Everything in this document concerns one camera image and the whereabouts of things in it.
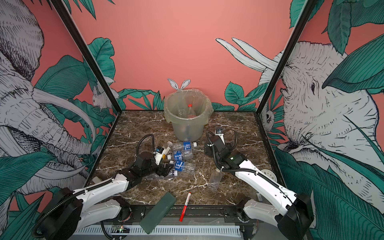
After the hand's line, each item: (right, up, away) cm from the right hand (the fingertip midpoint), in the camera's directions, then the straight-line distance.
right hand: (213, 143), depth 78 cm
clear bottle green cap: (+2, -23, +8) cm, 24 cm away
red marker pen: (-15, -33, -3) cm, 37 cm away
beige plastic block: (-64, -21, +4) cm, 68 cm away
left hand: (-25, -11, +6) cm, 28 cm away
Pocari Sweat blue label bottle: (-19, -9, +12) cm, 24 cm away
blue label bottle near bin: (-16, -3, +15) cm, 23 cm away
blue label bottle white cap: (-17, -14, +7) cm, 23 cm away
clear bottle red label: (-12, +17, +23) cm, 31 cm away
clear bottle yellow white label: (-27, -5, +17) cm, 33 cm away
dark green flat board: (-29, -35, -4) cm, 45 cm away
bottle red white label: (-19, +18, +25) cm, 36 cm away
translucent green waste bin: (-15, +20, +25) cm, 36 cm away
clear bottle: (-24, -18, +1) cm, 30 cm away
